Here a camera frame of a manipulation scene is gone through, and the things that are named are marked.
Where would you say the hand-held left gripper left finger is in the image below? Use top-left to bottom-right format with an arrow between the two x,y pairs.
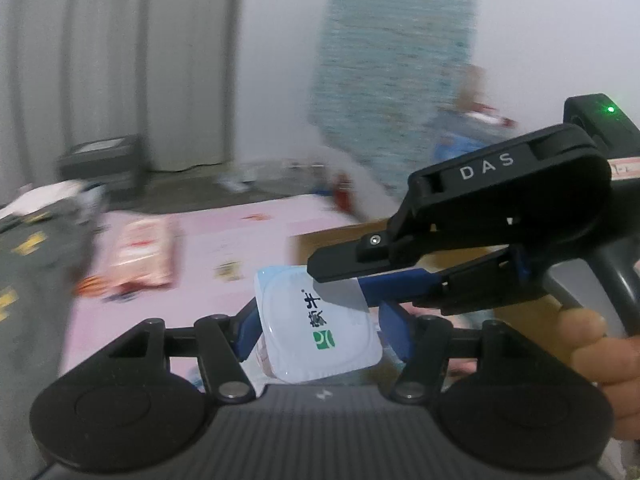
107,300 -> 263,405

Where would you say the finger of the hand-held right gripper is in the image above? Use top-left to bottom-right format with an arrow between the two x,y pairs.
306,232 -> 416,283
357,247 -> 546,309

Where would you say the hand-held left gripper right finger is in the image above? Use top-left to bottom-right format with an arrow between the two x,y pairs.
378,302 -> 538,405

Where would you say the brown cardboard box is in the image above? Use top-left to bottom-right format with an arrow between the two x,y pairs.
290,216 -> 576,341

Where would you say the white yogurt cup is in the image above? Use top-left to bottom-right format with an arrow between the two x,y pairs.
252,265 -> 385,386

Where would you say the person's right hand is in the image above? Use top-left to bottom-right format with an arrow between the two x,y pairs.
557,308 -> 640,441

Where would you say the small red bottle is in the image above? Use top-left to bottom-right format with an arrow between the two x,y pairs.
332,172 -> 352,211

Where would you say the blue water bottle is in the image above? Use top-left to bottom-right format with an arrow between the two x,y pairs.
432,105 -> 521,171

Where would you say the pink checkered bed sheet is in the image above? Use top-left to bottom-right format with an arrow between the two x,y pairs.
65,195 -> 361,391

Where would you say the clear plastic bags pile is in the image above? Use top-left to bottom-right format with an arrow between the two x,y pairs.
215,160 -> 331,193

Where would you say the pink wet wipes pack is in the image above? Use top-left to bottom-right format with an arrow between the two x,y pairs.
102,217 -> 181,296

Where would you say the blue speckled foam mat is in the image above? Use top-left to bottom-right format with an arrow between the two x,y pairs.
312,0 -> 476,196

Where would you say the grey blanket with yellow print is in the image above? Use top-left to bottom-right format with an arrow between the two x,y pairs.
0,195 -> 103,480

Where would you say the grey storage bin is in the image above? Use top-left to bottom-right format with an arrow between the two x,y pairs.
57,135 -> 142,192

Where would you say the white cloth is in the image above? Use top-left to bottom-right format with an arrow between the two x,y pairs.
0,182 -> 88,211

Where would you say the grey curtain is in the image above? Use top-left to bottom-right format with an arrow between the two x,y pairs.
0,0 -> 246,176

